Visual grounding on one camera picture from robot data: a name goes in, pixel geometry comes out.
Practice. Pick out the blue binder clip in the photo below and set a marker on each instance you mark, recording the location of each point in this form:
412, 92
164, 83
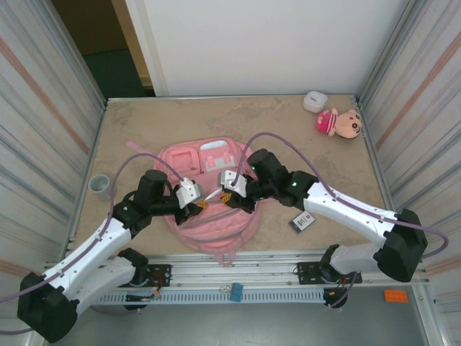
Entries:
236, 292

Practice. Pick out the orange toy brick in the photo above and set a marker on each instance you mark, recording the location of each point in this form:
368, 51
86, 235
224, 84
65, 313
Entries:
396, 296

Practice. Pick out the black white card pack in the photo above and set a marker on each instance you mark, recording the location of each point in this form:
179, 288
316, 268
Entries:
302, 222

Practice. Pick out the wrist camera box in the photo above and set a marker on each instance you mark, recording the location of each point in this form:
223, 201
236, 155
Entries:
190, 192
230, 179

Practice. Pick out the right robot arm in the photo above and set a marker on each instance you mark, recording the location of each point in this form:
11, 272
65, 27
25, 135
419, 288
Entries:
353, 212

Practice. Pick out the pink school backpack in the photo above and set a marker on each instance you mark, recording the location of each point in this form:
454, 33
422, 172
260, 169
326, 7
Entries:
216, 230

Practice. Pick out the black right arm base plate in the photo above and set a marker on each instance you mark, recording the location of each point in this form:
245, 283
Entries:
306, 272

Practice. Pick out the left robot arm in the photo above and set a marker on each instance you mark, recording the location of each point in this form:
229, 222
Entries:
86, 256

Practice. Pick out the grey plastic cup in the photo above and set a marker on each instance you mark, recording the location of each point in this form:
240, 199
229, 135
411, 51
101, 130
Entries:
101, 186

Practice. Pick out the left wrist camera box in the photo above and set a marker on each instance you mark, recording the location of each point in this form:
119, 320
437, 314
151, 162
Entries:
190, 192

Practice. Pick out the plush doll pink outfit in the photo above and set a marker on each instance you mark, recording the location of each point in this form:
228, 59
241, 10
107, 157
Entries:
338, 123

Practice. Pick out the small white case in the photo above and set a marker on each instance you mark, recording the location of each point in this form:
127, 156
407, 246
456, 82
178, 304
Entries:
314, 101

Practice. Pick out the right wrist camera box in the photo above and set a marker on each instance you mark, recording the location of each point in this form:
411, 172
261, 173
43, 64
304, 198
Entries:
230, 179

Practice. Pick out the aluminium rail frame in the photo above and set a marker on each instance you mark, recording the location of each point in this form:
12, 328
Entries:
270, 268

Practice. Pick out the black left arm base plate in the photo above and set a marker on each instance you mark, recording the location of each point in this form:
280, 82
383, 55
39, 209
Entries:
160, 274

